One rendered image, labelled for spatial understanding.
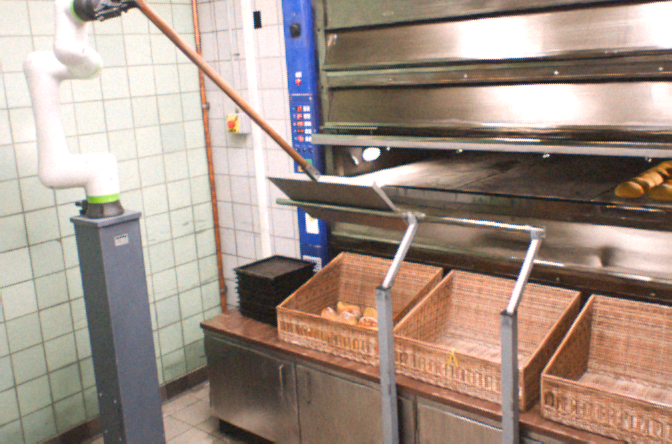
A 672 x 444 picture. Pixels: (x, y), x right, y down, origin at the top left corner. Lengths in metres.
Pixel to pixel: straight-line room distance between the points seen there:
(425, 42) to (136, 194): 1.66
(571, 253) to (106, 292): 1.79
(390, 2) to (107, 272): 1.60
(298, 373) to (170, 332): 1.13
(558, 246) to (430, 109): 0.75
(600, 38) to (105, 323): 2.14
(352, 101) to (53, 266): 1.57
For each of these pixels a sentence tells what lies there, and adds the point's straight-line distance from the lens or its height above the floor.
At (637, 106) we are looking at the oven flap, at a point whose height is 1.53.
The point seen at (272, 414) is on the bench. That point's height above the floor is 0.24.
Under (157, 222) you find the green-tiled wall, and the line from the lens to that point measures 3.73.
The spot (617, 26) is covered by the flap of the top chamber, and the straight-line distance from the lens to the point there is 2.58.
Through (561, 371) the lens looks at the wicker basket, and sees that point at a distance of 2.50.
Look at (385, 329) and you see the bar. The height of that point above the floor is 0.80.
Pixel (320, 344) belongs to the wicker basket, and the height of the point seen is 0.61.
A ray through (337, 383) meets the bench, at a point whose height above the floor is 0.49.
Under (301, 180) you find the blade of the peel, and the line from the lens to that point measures 2.74.
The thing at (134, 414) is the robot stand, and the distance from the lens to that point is 3.10.
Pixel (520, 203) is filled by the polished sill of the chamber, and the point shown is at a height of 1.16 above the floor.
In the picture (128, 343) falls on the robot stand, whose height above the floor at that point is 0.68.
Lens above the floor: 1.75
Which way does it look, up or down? 11 degrees down
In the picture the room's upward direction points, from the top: 4 degrees counter-clockwise
